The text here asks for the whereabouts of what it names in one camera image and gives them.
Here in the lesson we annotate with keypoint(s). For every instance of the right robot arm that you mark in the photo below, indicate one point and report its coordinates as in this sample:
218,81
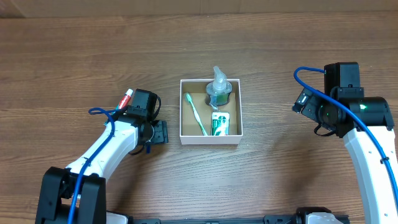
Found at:
372,151

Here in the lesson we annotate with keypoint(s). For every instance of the green white packet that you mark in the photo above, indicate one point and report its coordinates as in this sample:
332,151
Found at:
220,121

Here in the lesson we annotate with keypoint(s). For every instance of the white cardboard box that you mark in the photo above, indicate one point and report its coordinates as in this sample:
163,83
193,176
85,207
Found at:
190,132

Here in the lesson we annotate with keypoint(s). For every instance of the blue disposable razor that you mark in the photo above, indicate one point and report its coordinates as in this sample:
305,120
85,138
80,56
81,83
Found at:
148,147

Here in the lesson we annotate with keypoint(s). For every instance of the clear soap pump bottle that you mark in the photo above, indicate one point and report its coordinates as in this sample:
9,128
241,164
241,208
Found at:
219,90

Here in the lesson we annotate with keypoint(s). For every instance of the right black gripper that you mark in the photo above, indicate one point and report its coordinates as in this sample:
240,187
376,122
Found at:
311,109

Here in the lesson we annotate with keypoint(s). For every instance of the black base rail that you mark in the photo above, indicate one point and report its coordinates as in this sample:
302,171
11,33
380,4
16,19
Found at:
267,219

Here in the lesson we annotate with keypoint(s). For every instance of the green white toothbrush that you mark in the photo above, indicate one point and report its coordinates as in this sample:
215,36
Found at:
189,100

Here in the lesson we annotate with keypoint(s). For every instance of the red green toothpaste tube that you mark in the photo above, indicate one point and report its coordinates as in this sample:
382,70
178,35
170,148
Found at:
122,105

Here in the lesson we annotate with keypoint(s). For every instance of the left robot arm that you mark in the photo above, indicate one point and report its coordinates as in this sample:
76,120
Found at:
77,193

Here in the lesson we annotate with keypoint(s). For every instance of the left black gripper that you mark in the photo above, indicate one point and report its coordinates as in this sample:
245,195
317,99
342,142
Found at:
160,131

